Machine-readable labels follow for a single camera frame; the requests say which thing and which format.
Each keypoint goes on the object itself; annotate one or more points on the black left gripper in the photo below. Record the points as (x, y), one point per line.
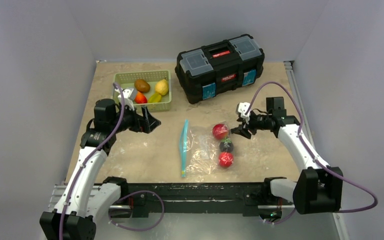
(145, 123)

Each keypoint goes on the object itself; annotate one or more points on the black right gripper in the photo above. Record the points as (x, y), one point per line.
(250, 124)

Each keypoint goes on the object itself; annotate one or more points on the yellow fake bell pepper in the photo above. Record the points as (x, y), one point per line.
(155, 98)

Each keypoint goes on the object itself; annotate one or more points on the yellow fake pear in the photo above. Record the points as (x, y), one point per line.
(162, 87)

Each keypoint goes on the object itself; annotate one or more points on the brown orange fake fruit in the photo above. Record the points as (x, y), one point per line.
(142, 86)

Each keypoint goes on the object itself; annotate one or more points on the clear zip top bag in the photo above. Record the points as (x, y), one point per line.
(199, 151)

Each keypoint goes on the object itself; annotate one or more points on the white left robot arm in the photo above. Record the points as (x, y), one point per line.
(75, 215)

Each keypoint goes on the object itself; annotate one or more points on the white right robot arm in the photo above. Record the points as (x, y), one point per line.
(319, 186)

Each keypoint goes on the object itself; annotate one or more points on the red fake apple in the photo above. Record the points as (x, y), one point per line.
(220, 131)

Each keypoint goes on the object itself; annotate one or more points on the red fake tomato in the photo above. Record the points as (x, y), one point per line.
(225, 159)

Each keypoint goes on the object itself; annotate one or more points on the black plastic toolbox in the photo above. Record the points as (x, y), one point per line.
(213, 69)

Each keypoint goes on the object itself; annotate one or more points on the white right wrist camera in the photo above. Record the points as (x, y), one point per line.
(243, 112)

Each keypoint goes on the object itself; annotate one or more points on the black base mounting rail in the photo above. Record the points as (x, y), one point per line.
(249, 199)

